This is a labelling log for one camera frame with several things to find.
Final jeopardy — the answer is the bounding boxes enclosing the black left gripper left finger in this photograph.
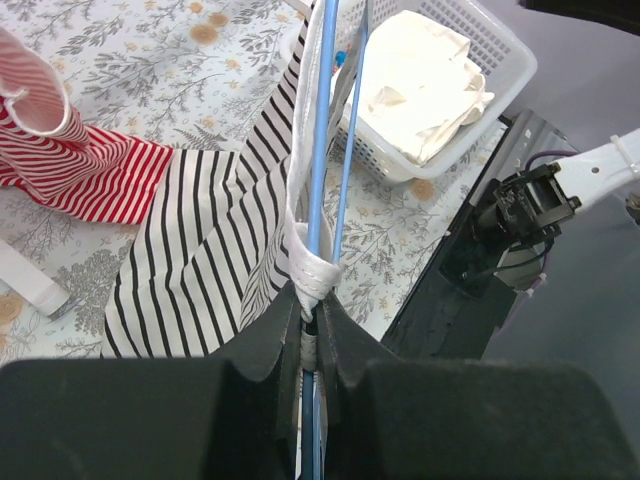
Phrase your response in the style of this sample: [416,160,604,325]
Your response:
[1,285,301,479]

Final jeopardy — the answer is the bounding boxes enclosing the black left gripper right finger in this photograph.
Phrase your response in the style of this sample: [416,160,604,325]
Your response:
[317,295,639,479]

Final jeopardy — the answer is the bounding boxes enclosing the blue wire hanger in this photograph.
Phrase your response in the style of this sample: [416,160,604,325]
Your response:
[285,1,370,479]

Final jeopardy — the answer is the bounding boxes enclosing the black white striped tank top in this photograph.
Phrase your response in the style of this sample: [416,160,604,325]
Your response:
[101,1,341,358]

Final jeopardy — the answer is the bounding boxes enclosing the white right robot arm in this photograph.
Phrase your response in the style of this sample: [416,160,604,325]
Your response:
[494,130,639,244]

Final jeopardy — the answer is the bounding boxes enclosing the red white striped tank top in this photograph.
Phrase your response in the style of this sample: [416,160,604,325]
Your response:
[1,31,173,224]

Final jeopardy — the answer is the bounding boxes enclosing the white metal clothes rack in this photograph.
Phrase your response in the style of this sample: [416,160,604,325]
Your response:
[1,241,70,316]

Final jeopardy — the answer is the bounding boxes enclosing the white folded cloth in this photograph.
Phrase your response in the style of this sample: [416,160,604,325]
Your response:
[358,10,495,166]

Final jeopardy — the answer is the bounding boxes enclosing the floral patterned table mat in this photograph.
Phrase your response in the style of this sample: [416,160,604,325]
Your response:
[1,1,504,362]

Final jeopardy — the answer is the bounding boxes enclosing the white rectangular laundry basket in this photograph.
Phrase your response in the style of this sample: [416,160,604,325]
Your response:
[277,0,539,184]

